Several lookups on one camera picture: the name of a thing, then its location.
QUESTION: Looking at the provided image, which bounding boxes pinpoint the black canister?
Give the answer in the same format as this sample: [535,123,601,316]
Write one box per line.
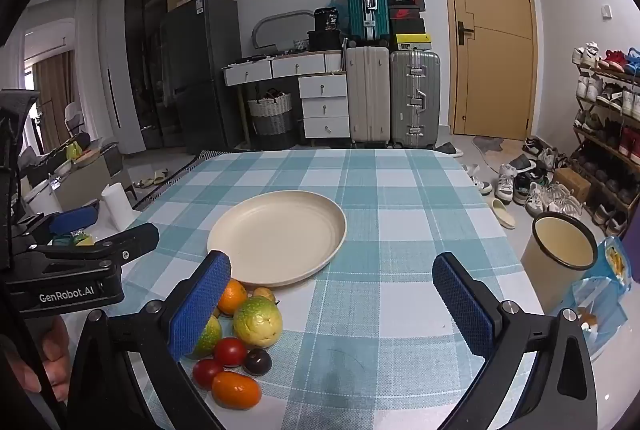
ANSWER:
[314,8,341,31]

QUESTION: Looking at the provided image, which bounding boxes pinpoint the low coffee table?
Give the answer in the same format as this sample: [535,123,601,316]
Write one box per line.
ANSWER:
[52,153,124,210]

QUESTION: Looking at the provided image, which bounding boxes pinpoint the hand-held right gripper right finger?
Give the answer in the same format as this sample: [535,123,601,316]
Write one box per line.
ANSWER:
[432,253,599,430]

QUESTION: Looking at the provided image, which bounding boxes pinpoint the beige slipper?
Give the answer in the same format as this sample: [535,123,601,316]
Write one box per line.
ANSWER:
[492,199,516,229]

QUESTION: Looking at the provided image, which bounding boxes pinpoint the pair of tan sandals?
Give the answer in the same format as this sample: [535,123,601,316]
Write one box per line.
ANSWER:
[132,169,171,189]

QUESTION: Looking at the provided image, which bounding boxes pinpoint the silver suitcase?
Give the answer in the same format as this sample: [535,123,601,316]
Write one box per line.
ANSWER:
[390,50,442,148]

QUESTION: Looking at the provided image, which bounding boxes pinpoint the teal suitcase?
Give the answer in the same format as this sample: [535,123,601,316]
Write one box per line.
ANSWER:
[345,0,391,44]

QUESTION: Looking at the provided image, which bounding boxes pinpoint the wooden shoe rack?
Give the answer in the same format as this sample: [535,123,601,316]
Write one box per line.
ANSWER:
[570,60,640,236]

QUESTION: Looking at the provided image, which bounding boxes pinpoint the pile of sneakers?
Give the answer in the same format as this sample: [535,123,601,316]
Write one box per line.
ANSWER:
[462,136,583,218]

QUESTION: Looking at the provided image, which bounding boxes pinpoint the orange mandarin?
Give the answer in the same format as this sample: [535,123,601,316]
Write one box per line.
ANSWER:
[217,279,249,316]
[211,371,262,410]

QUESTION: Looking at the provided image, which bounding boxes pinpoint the red cherry tomato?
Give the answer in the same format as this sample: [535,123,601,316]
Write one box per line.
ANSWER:
[214,336,248,367]
[192,358,225,390]

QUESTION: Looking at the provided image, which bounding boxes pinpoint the woven laundry basket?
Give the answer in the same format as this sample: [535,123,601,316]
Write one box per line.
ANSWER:
[247,88,293,136]

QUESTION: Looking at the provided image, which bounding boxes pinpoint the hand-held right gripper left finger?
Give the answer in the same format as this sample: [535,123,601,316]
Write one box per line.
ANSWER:
[67,250,241,430]

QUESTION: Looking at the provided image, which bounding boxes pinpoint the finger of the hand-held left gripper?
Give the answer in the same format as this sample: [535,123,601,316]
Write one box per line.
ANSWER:
[34,224,160,270]
[12,205,99,252]

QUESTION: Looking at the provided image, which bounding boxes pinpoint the dark grey fridge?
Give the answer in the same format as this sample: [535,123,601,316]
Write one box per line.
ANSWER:
[160,0,243,151]

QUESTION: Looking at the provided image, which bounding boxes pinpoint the dark glass wardrobe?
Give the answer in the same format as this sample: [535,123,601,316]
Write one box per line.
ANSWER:
[100,0,200,156]

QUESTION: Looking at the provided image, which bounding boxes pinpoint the green yellow citrus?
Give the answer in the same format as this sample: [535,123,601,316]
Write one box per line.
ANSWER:
[232,296,284,350]
[186,314,223,359]

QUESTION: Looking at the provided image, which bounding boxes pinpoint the beige suitcase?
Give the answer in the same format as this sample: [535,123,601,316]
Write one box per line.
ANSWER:
[345,45,392,147]

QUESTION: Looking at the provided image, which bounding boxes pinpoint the cream round plate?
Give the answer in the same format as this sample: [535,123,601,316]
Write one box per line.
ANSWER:
[206,190,347,287]

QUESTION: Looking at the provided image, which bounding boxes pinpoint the yellow and black shoe box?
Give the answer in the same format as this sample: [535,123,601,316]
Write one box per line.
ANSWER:
[390,33,432,52]

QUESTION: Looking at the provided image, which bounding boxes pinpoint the white vanity desk with drawers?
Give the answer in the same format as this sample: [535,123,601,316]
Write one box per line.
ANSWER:
[223,50,351,140]

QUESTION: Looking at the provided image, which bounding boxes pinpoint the white paper roll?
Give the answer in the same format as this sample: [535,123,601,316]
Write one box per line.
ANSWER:
[101,183,133,227]

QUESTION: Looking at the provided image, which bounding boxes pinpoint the black storage box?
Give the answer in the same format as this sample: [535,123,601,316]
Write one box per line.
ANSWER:
[307,29,346,51]

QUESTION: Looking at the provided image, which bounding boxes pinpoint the cream trash bin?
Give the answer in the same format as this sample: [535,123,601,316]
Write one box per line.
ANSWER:
[520,211,599,316]

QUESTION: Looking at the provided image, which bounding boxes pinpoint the person's left hand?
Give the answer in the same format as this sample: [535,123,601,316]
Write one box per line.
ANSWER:
[20,315,72,403]

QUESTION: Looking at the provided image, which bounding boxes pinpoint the grey arched mirror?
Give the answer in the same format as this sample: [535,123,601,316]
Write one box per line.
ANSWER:
[251,9,315,54]

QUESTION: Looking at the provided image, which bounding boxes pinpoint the teal checked tablecloth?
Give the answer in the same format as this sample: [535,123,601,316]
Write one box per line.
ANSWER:
[65,149,551,430]

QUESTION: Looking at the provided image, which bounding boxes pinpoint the brown curtain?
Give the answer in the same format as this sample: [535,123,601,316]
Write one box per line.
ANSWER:
[32,50,76,151]

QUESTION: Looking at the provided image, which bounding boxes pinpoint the rows of racked shoes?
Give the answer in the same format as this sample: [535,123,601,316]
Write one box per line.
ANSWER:
[571,41,640,233]

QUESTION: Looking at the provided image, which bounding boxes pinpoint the brown cardboard box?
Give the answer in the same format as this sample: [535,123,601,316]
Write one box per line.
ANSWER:
[554,167,591,203]

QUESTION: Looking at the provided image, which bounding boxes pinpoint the tan wooden door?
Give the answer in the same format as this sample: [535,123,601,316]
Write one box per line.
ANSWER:
[434,0,538,141]

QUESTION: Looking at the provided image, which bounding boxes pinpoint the dark purple plum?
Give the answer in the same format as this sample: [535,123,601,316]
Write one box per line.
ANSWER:
[243,348,273,377]

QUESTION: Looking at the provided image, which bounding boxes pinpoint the blue snack bag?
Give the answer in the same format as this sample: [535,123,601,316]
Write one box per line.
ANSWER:
[570,235,633,361]

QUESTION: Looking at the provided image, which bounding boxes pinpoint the grey floor mat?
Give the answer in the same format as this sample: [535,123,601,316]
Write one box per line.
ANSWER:
[472,135,507,173]

